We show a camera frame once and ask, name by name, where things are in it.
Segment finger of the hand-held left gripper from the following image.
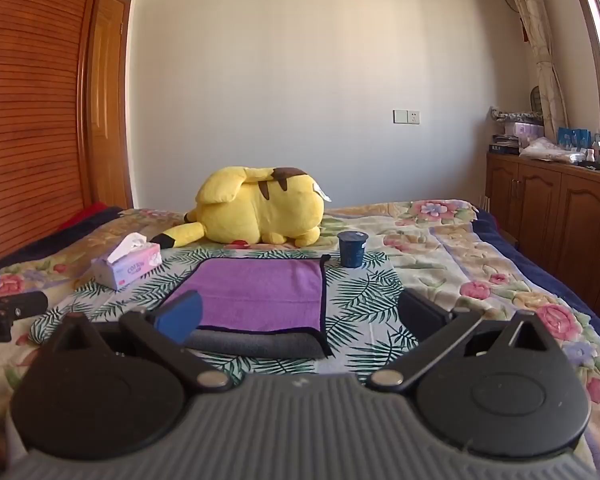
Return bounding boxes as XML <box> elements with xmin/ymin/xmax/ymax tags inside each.
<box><xmin>0</xmin><ymin>291</ymin><xmax>49</xmax><ymax>344</ymax></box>

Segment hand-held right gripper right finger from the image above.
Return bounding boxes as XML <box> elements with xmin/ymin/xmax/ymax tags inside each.
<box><xmin>367</xmin><ymin>290</ymin><xmax>561</xmax><ymax>394</ymax></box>

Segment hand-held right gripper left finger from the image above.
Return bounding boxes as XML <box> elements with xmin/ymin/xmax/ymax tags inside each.
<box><xmin>40</xmin><ymin>290</ymin><xmax>234</xmax><ymax>392</ymax></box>

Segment grey towel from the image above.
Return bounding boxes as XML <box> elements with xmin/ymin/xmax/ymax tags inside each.
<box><xmin>186</xmin><ymin>326</ymin><xmax>334</xmax><ymax>360</ymax></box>

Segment purple towel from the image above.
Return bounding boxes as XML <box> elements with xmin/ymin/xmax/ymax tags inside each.
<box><xmin>161</xmin><ymin>255</ymin><xmax>331</xmax><ymax>335</ymax></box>

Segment leaf print cloth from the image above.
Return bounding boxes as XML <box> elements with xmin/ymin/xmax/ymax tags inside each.
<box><xmin>30</xmin><ymin>245</ymin><xmax>421</xmax><ymax>386</ymax></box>

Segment dark blue blanket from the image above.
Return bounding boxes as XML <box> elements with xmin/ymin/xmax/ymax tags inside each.
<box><xmin>0</xmin><ymin>204</ymin><xmax>123</xmax><ymax>272</ymax></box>

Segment tissue box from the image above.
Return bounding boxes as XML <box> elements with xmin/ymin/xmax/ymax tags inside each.
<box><xmin>90</xmin><ymin>232</ymin><xmax>163</xmax><ymax>292</ymax></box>

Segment dark blue cup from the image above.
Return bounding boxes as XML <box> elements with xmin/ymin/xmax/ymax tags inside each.
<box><xmin>337</xmin><ymin>230</ymin><xmax>369</xmax><ymax>269</ymax></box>

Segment red cloth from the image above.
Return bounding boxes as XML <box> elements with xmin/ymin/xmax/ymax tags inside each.
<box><xmin>60</xmin><ymin>203</ymin><xmax>108</xmax><ymax>233</ymax></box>

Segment yellow plush toy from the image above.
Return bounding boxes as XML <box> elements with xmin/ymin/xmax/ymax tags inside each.
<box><xmin>184</xmin><ymin>164</ymin><xmax>328</xmax><ymax>250</ymax></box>

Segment dark blue bed sheet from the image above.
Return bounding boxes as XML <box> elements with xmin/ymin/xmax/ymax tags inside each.
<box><xmin>475</xmin><ymin>209</ymin><xmax>600</xmax><ymax>356</ymax></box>

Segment wooden cabinet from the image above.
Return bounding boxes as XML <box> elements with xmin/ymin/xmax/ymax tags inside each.
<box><xmin>485</xmin><ymin>151</ymin><xmax>600</xmax><ymax>335</ymax></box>

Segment wooden louvered wardrobe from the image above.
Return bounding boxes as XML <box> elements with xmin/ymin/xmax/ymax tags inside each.
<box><xmin>0</xmin><ymin>0</ymin><xmax>109</xmax><ymax>270</ymax></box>

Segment stack of boxes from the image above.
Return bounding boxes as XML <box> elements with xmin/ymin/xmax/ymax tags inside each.
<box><xmin>488</xmin><ymin>106</ymin><xmax>547</xmax><ymax>156</ymax></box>

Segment white crumpled cloth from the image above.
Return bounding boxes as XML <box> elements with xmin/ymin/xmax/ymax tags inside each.
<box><xmin>519</xmin><ymin>137</ymin><xmax>589</xmax><ymax>165</ymax></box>

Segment wooden door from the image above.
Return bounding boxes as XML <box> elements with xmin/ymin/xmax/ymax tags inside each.
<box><xmin>87</xmin><ymin>0</ymin><xmax>134</xmax><ymax>211</ymax></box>

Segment blue boxes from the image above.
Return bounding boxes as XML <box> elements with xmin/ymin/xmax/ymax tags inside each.
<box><xmin>557</xmin><ymin>127</ymin><xmax>592</xmax><ymax>149</ymax></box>

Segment patterned beige curtain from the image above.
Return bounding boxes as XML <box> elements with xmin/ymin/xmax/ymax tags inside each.
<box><xmin>497</xmin><ymin>0</ymin><xmax>569</xmax><ymax>132</ymax></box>

